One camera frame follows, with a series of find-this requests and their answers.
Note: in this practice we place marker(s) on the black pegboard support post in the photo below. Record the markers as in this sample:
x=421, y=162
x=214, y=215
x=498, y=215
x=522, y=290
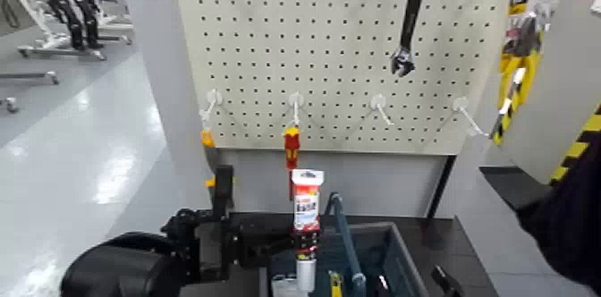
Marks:
x=439, y=186

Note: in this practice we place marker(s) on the beige perforated pegboard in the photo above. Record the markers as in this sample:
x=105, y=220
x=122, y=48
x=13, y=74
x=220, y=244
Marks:
x=328, y=45

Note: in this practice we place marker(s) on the red yellow screwdriver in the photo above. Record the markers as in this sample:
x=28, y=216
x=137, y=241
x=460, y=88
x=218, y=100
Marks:
x=292, y=146

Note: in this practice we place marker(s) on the white robot stand frame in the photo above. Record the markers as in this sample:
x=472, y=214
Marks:
x=61, y=50

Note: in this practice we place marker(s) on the grey panel with hazard tape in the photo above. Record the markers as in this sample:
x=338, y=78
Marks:
x=563, y=78

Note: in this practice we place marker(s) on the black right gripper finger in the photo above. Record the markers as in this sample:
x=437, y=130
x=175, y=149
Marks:
x=446, y=281

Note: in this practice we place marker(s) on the silver white packaged item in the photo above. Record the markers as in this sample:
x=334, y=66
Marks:
x=284, y=286

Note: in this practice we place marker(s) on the grey partition panel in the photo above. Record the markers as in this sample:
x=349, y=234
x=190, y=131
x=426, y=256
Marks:
x=164, y=101

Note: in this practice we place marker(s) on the small yellow tool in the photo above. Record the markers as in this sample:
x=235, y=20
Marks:
x=335, y=285

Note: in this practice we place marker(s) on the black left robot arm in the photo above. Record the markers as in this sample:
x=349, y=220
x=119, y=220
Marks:
x=122, y=266

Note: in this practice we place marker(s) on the white pegboard hook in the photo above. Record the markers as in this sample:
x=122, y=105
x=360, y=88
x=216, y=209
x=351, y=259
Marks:
x=296, y=100
x=462, y=106
x=378, y=101
x=214, y=98

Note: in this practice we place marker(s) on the black background robot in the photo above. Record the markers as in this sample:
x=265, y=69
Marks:
x=70, y=3

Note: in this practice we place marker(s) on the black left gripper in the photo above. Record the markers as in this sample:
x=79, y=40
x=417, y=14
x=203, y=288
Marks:
x=253, y=242

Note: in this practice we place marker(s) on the red white glue tube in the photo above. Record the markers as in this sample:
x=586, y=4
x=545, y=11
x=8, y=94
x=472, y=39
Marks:
x=306, y=205

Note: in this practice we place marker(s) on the teal and grey plastic crate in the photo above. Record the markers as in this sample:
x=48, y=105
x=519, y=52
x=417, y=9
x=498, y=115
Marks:
x=404, y=261

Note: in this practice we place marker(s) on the black steel adjustable wrench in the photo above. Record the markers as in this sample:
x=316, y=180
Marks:
x=411, y=17

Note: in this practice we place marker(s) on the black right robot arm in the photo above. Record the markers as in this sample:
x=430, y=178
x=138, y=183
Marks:
x=573, y=223

